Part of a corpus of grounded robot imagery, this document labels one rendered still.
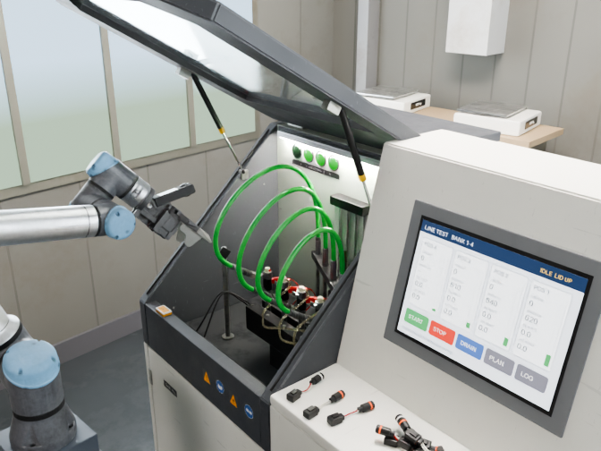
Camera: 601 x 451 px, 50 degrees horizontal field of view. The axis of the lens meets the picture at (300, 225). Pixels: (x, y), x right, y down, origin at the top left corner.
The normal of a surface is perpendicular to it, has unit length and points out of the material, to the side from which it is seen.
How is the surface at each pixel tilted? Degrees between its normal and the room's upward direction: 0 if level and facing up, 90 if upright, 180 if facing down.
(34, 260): 90
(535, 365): 76
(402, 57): 90
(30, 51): 90
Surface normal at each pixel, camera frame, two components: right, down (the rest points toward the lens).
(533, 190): -0.75, 0.01
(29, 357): 0.09, -0.88
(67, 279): 0.72, 0.26
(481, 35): -0.69, 0.27
